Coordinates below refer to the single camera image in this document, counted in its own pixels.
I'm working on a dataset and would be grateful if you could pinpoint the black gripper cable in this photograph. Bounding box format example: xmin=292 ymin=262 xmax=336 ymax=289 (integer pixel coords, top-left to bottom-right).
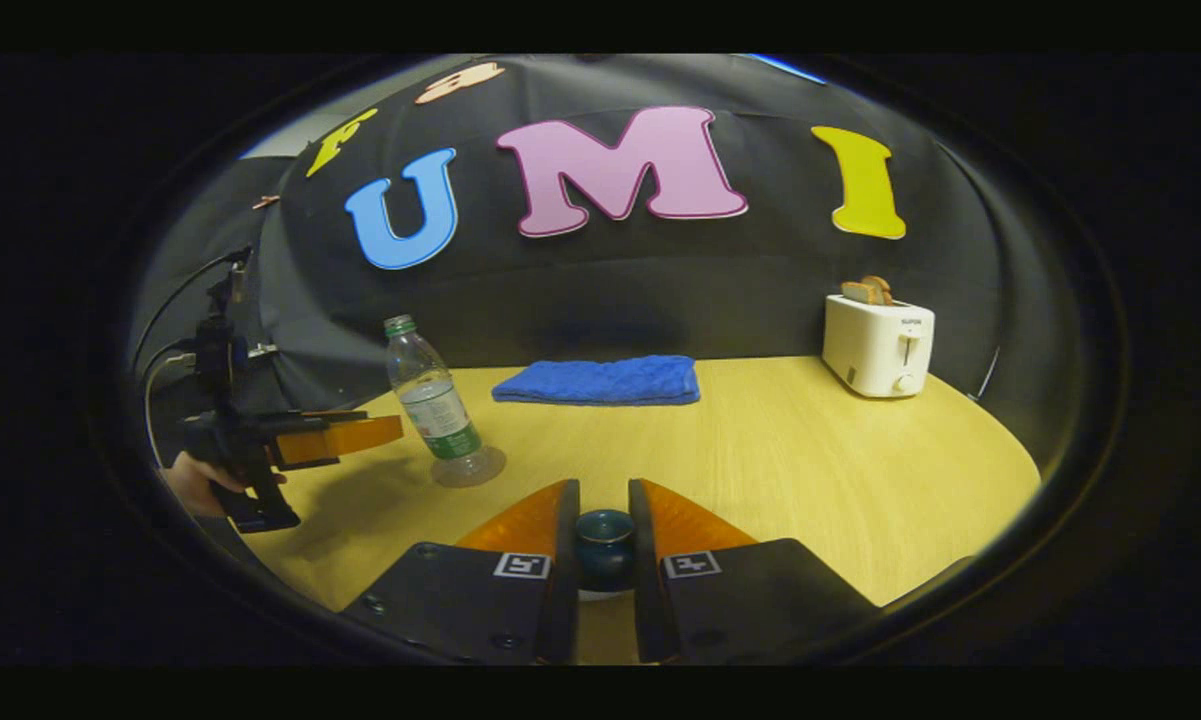
xmin=132 ymin=250 xmax=253 ymax=377

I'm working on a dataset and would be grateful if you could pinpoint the white toaster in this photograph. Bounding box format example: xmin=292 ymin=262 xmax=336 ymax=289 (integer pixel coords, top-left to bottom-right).
xmin=822 ymin=293 xmax=936 ymax=399

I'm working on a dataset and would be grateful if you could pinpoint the clear glass coaster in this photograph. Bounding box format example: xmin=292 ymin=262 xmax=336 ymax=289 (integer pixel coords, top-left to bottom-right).
xmin=430 ymin=444 xmax=508 ymax=490

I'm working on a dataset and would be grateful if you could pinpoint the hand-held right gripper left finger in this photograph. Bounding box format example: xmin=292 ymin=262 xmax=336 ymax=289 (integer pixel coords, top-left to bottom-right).
xmin=342 ymin=478 xmax=582 ymax=666

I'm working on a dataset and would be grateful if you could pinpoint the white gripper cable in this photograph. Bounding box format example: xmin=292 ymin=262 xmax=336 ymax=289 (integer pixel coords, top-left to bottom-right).
xmin=143 ymin=349 xmax=199 ymax=467

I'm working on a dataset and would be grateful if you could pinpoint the dark teal teacup lid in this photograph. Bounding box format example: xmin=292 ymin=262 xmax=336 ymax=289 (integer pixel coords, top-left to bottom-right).
xmin=573 ymin=508 xmax=637 ymax=595

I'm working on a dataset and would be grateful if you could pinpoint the blue folded towel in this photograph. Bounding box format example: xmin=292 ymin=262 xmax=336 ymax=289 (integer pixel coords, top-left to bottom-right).
xmin=491 ymin=355 xmax=702 ymax=407

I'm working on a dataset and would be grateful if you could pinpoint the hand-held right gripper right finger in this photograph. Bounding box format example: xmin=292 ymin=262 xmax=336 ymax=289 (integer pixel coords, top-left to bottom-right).
xmin=628 ymin=477 xmax=883 ymax=666

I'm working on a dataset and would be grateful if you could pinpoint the clear plastic water bottle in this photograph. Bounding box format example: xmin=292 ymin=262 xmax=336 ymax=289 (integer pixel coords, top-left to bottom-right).
xmin=383 ymin=314 xmax=496 ymax=481

